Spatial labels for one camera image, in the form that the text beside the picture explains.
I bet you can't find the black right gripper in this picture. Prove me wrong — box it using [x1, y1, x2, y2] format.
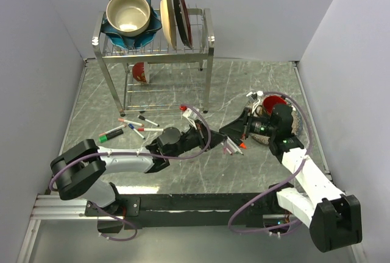
[219, 108, 277, 140]

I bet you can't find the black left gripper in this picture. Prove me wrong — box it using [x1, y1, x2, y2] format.
[168, 119, 227, 158]

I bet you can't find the pink highlighter pen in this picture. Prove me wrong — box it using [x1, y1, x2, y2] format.
[223, 142, 232, 155]

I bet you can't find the black capped white marker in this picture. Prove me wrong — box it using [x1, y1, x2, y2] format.
[138, 114, 160, 127]

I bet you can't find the blue capped white marker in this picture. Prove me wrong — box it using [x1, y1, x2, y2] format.
[127, 123, 146, 140]

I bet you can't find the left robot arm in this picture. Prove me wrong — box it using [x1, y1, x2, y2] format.
[49, 121, 227, 216]

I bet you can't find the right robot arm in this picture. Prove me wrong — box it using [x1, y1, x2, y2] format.
[219, 103, 363, 253]

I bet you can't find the thin pink pen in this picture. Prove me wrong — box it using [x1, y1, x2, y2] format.
[99, 124, 127, 137]

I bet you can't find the speckled grey plate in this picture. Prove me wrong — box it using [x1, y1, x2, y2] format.
[249, 95, 303, 146]

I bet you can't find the red cup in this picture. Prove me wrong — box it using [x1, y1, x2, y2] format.
[261, 95, 287, 116]

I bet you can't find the pink capped white marker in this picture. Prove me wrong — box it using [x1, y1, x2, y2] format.
[118, 118, 144, 127]

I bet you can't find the steel dish rack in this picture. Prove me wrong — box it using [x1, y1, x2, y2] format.
[91, 8, 215, 117]

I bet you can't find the small red patterned bowl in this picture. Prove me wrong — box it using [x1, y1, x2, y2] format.
[132, 62, 150, 84]

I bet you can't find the green black marker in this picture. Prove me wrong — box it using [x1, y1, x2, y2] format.
[99, 129, 124, 143]

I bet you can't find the blue wavy bowl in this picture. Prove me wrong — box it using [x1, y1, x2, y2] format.
[101, 0, 162, 49]

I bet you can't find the cream plate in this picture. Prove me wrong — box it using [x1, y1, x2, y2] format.
[160, 0, 177, 50]

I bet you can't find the dark red plate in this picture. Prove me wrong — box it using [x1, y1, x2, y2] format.
[173, 0, 193, 49]

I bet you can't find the beige ceramic bowl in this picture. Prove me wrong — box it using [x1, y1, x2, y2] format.
[106, 0, 151, 37]

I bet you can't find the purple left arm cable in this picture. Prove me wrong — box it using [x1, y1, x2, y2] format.
[48, 103, 213, 242]

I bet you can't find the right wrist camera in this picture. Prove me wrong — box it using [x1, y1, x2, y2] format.
[246, 91, 264, 113]

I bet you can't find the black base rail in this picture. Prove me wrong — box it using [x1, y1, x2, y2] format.
[85, 192, 302, 230]

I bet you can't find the aluminium frame rail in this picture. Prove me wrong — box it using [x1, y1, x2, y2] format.
[30, 191, 354, 220]

